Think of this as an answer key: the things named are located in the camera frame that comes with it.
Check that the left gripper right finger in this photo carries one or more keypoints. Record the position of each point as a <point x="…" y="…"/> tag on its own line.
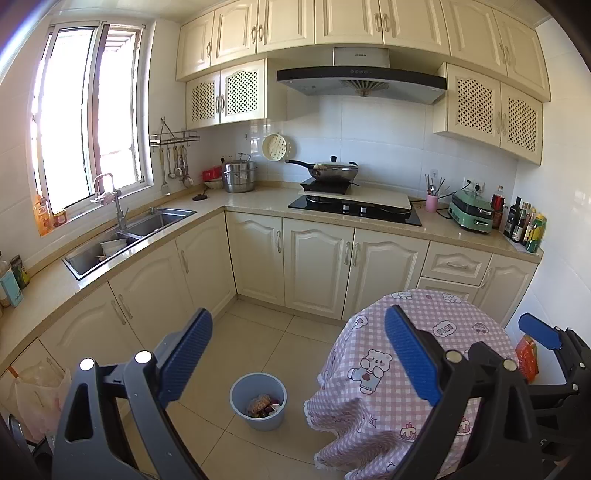
<point x="504" y="441"/>

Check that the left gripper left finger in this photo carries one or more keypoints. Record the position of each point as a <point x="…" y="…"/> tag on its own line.
<point x="91" y="442"/>

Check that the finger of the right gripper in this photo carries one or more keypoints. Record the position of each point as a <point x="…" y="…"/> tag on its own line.
<point x="562" y="411"/>

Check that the blue trash bin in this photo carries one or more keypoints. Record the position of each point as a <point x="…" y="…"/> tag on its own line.
<point x="260" y="399"/>

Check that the cream lower kitchen cabinets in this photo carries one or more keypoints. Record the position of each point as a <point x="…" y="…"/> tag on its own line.
<point x="328" y="268"/>

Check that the cream kitchen cabinets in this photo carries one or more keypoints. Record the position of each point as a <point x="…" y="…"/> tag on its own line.
<point x="328" y="268"/>
<point x="481" y="69"/>

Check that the cream upper kitchen cabinets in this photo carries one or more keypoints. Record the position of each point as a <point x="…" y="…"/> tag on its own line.
<point x="481" y="69"/>

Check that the orange snack package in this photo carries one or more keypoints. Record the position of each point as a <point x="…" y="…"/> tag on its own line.
<point x="526" y="352"/>

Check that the pink checked tablecloth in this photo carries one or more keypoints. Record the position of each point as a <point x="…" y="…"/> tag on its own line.
<point x="365" y="397"/>

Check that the green yellow bottle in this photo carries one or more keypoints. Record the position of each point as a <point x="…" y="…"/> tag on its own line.
<point x="536" y="233"/>

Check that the dark sauce bottle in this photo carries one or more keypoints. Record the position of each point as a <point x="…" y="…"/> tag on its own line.
<point x="513" y="217"/>

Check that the teal box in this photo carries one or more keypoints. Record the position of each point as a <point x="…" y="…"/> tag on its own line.
<point x="11" y="291"/>

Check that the green electric cooker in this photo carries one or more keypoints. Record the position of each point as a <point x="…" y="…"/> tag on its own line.
<point x="471" y="212"/>

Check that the red capped bottle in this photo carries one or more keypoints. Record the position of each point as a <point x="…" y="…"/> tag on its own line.
<point x="498" y="205"/>

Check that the steel sink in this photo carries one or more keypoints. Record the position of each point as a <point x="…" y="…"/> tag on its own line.
<point x="93" y="254"/>

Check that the chrome faucet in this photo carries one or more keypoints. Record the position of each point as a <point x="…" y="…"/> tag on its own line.
<point x="104" y="196"/>

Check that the pink utensil cup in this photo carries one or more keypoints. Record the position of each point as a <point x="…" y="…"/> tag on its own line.
<point x="431" y="204"/>

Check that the orange dish soap bottle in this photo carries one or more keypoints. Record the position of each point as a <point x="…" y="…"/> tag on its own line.
<point x="43" y="216"/>

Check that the black gas stove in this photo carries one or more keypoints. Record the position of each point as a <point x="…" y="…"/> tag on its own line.
<point x="357" y="209"/>

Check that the red bowl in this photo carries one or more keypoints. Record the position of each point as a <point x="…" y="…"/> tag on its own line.
<point x="211" y="174"/>

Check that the steel stock pot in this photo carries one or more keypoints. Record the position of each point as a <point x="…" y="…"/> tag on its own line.
<point x="238" y="176"/>

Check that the wok with lid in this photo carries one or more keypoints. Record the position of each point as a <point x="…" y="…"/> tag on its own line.
<point x="333" y="171"/>

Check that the round cream strainer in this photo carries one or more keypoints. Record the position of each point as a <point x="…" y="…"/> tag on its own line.
<point x="276" y="147"/>

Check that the window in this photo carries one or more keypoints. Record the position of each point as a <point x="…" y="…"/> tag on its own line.
<point x="87" y="104"/>

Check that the range hood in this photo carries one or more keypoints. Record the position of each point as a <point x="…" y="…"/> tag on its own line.
<point x="366" y="73"/>

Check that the plastic bag on handle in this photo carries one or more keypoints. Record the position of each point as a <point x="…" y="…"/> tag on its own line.
<point x="41" y="391"/>

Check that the wall utensil rack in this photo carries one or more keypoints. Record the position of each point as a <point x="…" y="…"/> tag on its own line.
<point x="171" y="151"/>

